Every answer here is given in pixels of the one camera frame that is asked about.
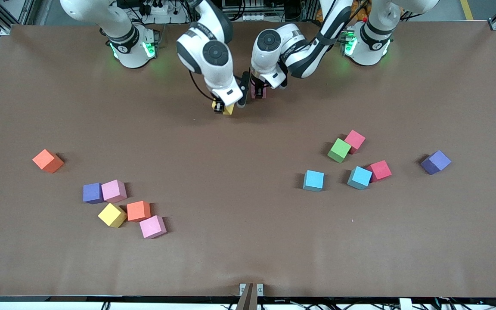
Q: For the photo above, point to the pinkish red foam cube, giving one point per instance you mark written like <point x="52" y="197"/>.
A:
<point x="355" y="139"/>
<point x="379" y="169"/>

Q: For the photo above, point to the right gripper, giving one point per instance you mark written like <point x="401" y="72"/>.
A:
<point x="218" y="105"/>

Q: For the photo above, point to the green foam cube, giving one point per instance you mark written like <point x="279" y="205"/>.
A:
<point x="339" y="149"/>

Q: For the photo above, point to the orange foam cube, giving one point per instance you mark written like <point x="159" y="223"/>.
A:
<point x="138" y="210"/>
<point x="48" y="160"/>

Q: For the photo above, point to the small white box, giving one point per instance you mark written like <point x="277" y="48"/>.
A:
<point x="405" y="304"/>

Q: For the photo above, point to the violet foam cube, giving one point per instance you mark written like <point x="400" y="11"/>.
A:
<point x="435" y="161"/>
<point x="92" y="192"/>

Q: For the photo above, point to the grey metal bracket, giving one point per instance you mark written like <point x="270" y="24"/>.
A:
<point x="260" y="289"/>

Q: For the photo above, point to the cyan foam cube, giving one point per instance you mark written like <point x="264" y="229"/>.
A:
<point x="313" y="179"/>
<point x="360" y="177"/>

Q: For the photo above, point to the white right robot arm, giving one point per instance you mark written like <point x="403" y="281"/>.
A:
<point x="215" y="52"/>

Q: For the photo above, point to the brown bar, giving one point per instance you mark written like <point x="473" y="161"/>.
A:
<point x="248" y="299"/>

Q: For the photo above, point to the white power strip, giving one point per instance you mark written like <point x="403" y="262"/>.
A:
<point x="156" y="8"/>

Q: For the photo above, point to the mauve pink foam cube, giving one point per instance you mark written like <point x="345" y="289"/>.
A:
<point x="265" y="92"/>

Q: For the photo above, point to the orange mesh bag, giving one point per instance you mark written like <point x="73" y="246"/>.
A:
<point x="362" y="15"/>

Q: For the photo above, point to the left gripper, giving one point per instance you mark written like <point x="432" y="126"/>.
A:
<point x="258" y="87"/>

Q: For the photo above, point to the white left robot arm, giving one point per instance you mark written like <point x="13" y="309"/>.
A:
<point x="269" y="41"/>

